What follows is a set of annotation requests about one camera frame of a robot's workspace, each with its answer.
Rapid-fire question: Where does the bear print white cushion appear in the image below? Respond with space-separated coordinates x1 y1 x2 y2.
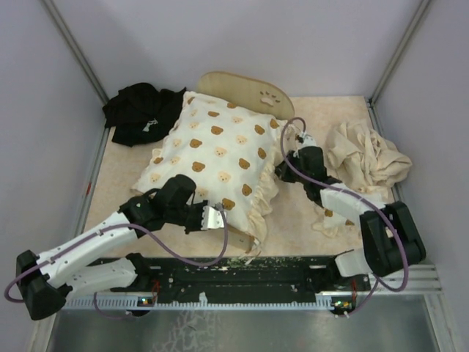
132 91 286 254

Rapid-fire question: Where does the wooden pet bed frame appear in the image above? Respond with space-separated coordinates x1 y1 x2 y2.
196 71 295 257

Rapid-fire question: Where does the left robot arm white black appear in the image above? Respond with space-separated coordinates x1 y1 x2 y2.
15 175 220 320

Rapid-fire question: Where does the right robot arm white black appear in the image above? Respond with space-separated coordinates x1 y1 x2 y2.
275 147 426 290

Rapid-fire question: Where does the cream crumpled blanket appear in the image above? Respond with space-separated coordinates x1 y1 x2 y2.
325 122 413 192

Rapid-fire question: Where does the small bear print cloth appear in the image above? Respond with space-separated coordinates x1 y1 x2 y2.
311 190 388 239

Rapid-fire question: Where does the black cloth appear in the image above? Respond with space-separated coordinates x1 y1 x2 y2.
103 82 186 147

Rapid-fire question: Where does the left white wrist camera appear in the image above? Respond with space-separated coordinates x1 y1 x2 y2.
202 203 225 230

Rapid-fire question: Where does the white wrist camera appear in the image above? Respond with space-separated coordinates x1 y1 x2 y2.
202 203 225 230
297 131 317 149

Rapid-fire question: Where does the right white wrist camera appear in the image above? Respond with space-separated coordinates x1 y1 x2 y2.
297 131 317 149

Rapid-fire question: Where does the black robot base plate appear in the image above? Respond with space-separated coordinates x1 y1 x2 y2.
124 256 371 300

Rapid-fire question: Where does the right aluminium corner rail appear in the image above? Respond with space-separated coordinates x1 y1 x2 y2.
368 0 433 107

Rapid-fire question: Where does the aluminium corner rail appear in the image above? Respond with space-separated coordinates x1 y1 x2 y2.
368 0 433 107
47 0 111 106

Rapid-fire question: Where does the grey slotted cable duct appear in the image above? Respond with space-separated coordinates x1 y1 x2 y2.
64 292 355 312

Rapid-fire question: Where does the left aluminium corner rail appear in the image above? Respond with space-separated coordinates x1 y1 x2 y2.
47 0 111 106

